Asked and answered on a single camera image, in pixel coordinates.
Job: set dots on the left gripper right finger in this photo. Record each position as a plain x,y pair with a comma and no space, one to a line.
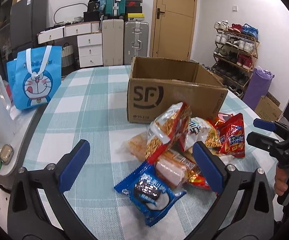
254,218

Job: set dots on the blue Doraemon tote bag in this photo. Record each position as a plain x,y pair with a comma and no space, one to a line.
34,76

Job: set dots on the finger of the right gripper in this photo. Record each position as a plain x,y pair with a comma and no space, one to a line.
265,125
264,143

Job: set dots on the person's right hand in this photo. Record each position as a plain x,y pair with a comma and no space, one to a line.
280,185

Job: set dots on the red Bugles chip bag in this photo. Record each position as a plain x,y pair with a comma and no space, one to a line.
232,136

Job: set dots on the dark grey refrigerator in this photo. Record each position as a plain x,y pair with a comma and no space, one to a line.
28,19

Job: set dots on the black glass cabinet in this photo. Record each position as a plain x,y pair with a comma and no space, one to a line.
5,36

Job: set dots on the blue Oreo packet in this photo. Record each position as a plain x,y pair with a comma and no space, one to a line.
150,194

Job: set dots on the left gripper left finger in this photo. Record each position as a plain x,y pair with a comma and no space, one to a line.
38,208

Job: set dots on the beige suitcase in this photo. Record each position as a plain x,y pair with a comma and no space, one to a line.
112,42

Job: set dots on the SF cardboard box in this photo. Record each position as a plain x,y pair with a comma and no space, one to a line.
155,84

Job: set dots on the woven laundry basket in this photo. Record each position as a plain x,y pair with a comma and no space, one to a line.
67,55

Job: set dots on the wooden door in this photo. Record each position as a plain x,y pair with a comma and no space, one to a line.
172,28

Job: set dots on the bread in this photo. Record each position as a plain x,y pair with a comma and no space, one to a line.
175,169

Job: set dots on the silver suitcase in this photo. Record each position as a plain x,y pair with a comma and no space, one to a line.
135,40

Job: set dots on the white drawer desk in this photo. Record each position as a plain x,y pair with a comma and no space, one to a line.
88,38

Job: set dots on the earbuds case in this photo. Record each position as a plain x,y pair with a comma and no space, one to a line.
6,154

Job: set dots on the wooden shoe rack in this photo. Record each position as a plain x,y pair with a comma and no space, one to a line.
235,55

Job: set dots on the stacked shoe boxes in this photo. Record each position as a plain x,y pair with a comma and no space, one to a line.
134,11

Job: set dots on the purple bag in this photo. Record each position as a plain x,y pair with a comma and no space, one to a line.
258,86

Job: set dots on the small cardboard box on floor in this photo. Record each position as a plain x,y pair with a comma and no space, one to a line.
268,108

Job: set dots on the red noodle stick snack bag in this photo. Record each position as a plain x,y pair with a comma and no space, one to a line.
166,129

